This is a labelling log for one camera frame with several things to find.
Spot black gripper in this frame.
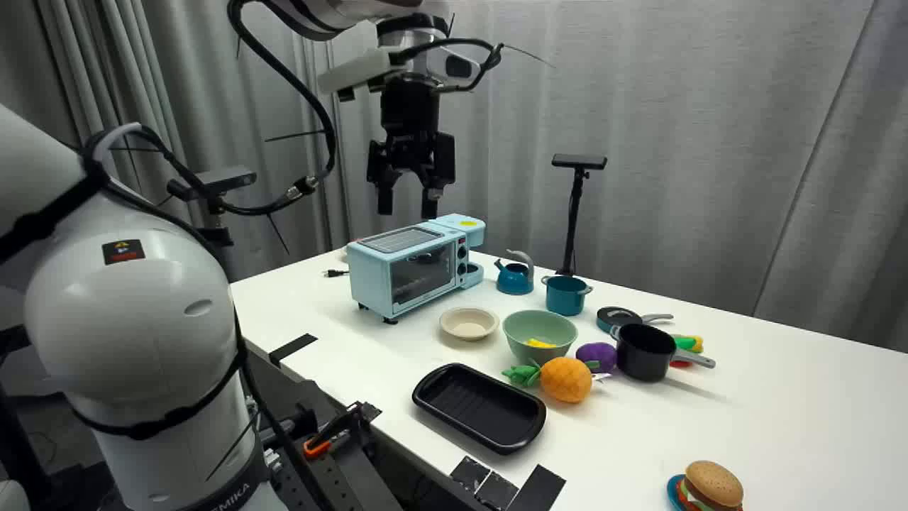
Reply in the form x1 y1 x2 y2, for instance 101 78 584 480
365 81 453 220

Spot green bowl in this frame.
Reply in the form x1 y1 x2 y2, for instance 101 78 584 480
501 311 575 363

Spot yellow potato fries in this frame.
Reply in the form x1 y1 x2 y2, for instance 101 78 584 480
524 338 552 349

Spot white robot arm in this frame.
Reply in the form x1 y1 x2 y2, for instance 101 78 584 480
0 108 290 511

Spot beige plate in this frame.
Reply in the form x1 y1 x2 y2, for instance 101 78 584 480
439 306 500 341

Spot light blue toy oven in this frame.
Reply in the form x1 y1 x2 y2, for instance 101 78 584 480
347 214 484 324

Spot teal toy kettle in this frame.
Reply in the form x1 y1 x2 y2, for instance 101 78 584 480
494 251 534 295

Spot teal toy pot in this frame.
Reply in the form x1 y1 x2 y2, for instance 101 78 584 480
545 275 589 318

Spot orange toy pineapple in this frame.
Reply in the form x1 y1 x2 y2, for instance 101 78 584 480
504 359 594 406

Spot black rectangular tray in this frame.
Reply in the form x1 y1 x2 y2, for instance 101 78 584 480
411 363 547 456

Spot purple toy eggplant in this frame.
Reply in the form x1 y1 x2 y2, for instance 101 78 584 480
575 343 616 373

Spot black toy saucepan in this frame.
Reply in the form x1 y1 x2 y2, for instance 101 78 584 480
616 324 675 385

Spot colourful toy utensils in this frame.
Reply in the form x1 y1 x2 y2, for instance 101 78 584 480
670 336 704 369

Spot toy hamburger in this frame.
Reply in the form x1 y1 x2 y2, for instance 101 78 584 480
666 460 744 511

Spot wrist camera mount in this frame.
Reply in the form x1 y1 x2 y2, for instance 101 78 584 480
316 37 501 102

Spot camera on tripod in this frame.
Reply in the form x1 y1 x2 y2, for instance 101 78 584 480
550 155 608 275

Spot orange handled clamp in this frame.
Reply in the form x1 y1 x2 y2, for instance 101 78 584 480
301 400 381 460

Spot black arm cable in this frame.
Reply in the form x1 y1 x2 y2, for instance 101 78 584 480
81 0 504 220

